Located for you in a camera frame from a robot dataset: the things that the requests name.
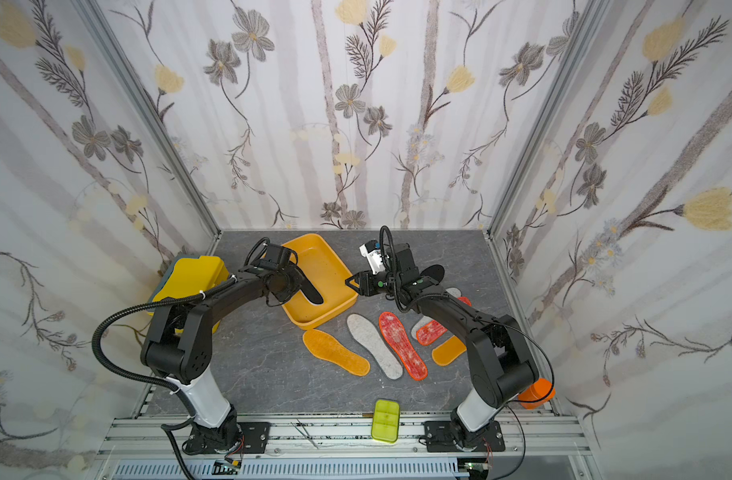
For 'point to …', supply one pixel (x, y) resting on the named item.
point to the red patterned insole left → (396, 337)
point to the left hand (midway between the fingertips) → (308, 279)
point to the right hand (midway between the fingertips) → (354, 277)
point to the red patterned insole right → (433, 330)
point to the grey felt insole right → (422, 321)
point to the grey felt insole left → (363, 332)
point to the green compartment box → (386, 418)
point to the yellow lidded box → (188, 275)
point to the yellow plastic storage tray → (328, 273)
